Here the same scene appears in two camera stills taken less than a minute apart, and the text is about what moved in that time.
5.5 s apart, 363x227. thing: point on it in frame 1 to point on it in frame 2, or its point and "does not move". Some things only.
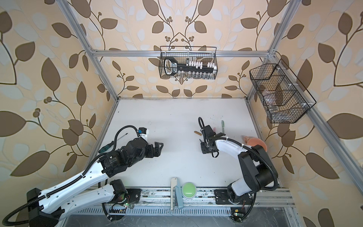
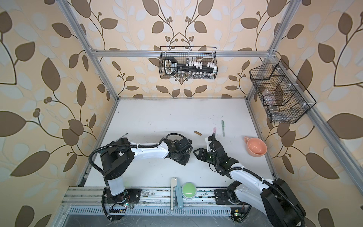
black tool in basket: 171,66 does not move
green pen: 222,124 does not move
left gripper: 152,154 to 187,160
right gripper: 203,149 to 201,153
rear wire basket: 199,63 does not move
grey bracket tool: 173,185 does not move
